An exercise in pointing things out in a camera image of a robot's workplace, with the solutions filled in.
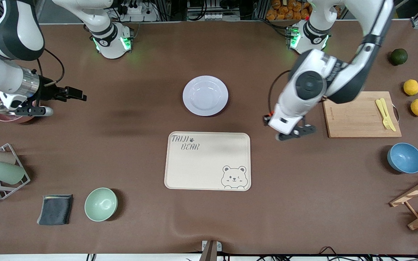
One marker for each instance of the wooden cutting board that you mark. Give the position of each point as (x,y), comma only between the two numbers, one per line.
(357,116)

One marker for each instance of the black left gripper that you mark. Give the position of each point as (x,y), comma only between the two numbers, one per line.
(266,121)

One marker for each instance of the pink bowl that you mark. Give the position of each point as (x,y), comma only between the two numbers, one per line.
(9,118)

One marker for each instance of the mint green cup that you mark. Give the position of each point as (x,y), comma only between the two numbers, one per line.
(5,172)

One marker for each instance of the dark grey folded cloth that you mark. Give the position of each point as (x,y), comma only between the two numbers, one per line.
(54,209)

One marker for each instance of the wooden stand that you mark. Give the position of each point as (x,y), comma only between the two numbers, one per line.
(416,192)

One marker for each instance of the metal table edge bracket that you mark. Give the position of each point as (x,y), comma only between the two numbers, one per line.
(210,250)

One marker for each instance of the white power strip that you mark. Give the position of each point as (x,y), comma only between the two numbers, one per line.
(136,10)

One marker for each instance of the yellow plastic knife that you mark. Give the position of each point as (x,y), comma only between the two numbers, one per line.
(389,116)

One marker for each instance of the cream bear print tray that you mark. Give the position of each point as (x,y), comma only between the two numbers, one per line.
(201,166)

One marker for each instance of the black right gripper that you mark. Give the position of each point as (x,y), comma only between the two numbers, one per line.
(48,92)

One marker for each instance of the blue bowl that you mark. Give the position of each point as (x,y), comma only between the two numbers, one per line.
(405,158)

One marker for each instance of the green lime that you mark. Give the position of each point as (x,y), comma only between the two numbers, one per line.
(399,57)

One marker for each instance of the mint green bowl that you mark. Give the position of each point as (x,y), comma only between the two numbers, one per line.
(101,204)

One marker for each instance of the orange bread rolls pile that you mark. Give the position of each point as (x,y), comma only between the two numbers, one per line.
(285,9)

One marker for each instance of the yellow plastic fork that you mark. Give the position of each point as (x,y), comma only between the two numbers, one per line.
(382,112)

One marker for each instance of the pale lavender round plate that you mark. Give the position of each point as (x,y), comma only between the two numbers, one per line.
(205,96)

